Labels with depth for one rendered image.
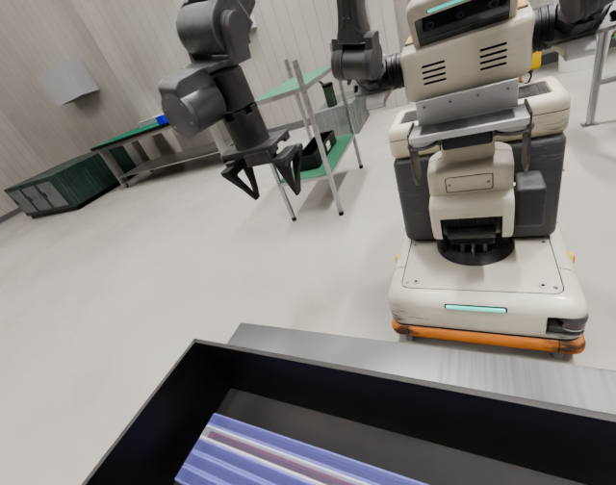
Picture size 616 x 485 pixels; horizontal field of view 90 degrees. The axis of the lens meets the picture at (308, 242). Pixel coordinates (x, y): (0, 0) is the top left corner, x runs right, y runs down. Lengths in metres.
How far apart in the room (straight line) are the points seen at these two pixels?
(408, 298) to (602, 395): 0.88
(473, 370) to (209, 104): 0.45
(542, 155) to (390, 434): 1.07
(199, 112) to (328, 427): 0.40
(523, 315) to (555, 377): 0.82
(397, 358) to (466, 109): 0.66
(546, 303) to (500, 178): 0.45
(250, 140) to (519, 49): 0.64
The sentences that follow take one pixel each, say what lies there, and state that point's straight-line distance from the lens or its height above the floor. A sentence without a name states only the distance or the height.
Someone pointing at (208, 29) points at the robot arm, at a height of 1.21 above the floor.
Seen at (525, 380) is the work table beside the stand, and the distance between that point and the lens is 0.43.
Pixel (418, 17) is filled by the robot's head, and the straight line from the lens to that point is 0.85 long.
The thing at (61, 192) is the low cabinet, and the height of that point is 0.39.
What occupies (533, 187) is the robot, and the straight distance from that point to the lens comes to 1.16.
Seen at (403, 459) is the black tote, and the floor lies 0.81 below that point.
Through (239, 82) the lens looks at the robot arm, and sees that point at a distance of 0.49.
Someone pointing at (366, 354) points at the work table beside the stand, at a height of 0.80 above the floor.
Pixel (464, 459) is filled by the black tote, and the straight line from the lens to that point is 0.37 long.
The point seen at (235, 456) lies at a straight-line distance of 0.39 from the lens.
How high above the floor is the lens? 1.16
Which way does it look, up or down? 31 degrees down
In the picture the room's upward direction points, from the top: 21 degrees counter-clockwise
